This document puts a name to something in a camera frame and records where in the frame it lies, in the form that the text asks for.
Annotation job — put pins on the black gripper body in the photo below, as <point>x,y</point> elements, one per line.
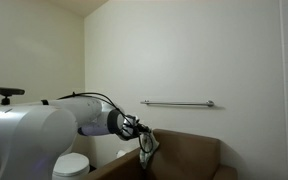
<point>134,128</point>

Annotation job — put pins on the patterned white blue towel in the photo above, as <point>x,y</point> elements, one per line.
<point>149,156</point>

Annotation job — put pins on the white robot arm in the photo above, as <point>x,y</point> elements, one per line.
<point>27,133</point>

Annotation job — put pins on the white toilet paper roll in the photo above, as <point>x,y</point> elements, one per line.
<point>121,154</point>

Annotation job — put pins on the steel wall towel bar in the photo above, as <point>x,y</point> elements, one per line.
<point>177,104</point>

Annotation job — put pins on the black stereo camera bar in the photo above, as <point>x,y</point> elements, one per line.
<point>4,91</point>

